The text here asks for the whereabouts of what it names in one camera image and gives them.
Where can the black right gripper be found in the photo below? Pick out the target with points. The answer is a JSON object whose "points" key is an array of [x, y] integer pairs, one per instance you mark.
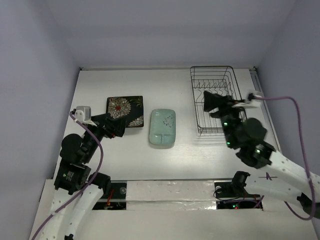
{"points": [[222, 109]]}

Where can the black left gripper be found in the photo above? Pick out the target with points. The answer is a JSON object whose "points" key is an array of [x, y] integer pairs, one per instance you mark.
{"points": [[117, 125]]}

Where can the wire dish rack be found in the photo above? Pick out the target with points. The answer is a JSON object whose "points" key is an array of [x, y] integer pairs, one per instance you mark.
{"points": [[215, 91]]}

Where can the pale green plate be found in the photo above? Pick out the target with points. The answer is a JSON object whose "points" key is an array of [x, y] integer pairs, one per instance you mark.
{"points": [[162, 131]]}

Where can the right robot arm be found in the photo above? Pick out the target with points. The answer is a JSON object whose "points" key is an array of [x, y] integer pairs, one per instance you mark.
{"points": [[299, 186]]}

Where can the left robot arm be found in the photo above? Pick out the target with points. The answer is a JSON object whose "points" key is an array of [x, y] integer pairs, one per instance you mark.
{"points": [[78, 184]]}

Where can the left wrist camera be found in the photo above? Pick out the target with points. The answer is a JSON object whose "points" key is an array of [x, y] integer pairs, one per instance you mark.
{"points": [[82, 114]]}

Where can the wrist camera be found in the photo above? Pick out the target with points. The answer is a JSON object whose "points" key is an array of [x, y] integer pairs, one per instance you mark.
{"points": [[252, 101], [82, 114]]}

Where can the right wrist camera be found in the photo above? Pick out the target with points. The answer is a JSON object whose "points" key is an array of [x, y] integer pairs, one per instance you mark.
{"points": [[252, 101]]}

